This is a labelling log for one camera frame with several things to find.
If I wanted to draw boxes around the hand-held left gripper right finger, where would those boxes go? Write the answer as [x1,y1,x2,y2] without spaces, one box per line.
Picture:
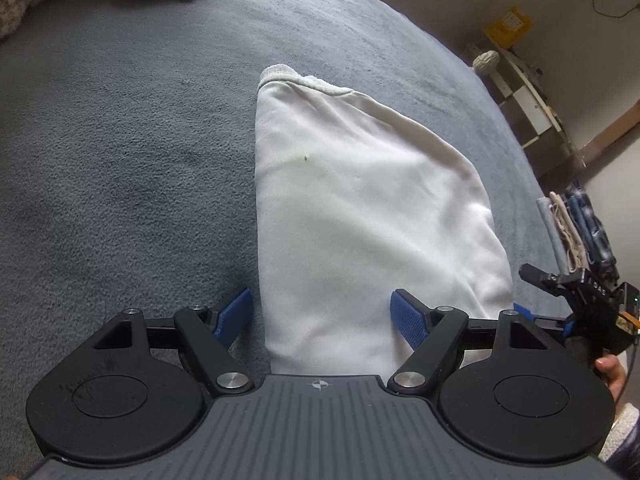
[389,288,563,395]

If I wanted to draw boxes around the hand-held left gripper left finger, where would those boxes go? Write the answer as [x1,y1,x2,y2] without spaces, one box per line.
[91,287,254,395]

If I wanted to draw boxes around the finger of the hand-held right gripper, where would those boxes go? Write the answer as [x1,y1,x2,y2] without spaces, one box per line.
[513,302,574,337]
[519,263,569,291]

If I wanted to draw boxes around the white sweatshirt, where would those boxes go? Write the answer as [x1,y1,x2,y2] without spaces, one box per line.
[254,64,515,376]

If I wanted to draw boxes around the person's right hand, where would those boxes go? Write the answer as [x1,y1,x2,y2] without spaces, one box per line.
[592,352,629,392]

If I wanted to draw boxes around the light blue folded cloth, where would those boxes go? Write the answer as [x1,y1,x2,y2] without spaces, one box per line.
[536,196,571,271]

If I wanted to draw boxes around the beige folded cloth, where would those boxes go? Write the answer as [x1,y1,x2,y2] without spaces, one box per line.
[549,191,591,272]

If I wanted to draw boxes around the blue plaid folded cloth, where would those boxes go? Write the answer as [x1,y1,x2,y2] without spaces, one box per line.
[565,185,621,281]

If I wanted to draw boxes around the long cardboard piece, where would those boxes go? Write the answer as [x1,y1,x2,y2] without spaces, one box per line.
[575,105,640,163]

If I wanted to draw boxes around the white wooden shelf unit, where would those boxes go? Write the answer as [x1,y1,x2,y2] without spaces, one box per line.
[467,42,586,171]

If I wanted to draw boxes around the cream bedpost finial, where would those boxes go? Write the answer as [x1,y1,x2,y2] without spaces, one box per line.
[472,51,501,75]

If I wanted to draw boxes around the yellow box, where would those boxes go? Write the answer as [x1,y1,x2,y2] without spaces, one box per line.
[484,6,533,50]

